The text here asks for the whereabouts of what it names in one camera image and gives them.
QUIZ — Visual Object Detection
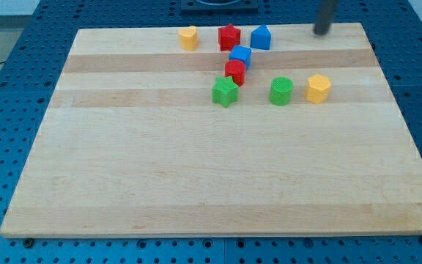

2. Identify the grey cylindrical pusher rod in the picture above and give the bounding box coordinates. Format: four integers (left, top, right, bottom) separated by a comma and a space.
313, 0, 338, 36

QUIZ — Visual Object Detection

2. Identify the blue triangle block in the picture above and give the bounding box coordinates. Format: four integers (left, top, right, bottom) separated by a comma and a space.
250, 25, 272, 50

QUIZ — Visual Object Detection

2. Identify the red star block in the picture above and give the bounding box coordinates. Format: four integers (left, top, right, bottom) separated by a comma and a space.
218, 24, 241, 51

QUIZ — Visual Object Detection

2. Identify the green star block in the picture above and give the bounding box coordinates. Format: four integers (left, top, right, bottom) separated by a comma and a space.
212, 76, 239, 108

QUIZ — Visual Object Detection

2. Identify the yellow heart block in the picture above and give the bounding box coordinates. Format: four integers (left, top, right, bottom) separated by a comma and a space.
178, 26, 199, 51

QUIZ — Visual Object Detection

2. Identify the yellow hexagon block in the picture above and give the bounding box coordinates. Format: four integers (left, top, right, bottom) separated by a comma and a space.
305, 74, 331, 104

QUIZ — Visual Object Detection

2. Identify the green cylinder block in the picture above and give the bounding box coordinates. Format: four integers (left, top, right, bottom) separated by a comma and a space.
269, 77, 293, 106

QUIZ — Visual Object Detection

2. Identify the blue cube block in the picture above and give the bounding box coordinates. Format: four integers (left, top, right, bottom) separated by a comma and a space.
229, 45, 252, 70

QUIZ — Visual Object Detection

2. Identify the red cylinder block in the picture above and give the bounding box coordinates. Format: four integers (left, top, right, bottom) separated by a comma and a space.
224, 59, 246, 87

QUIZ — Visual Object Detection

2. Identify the wooden board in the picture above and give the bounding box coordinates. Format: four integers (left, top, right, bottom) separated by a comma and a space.
0, 23, 422, 238

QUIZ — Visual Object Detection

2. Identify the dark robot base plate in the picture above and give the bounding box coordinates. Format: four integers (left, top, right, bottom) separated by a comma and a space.
179, 0, 259, 12

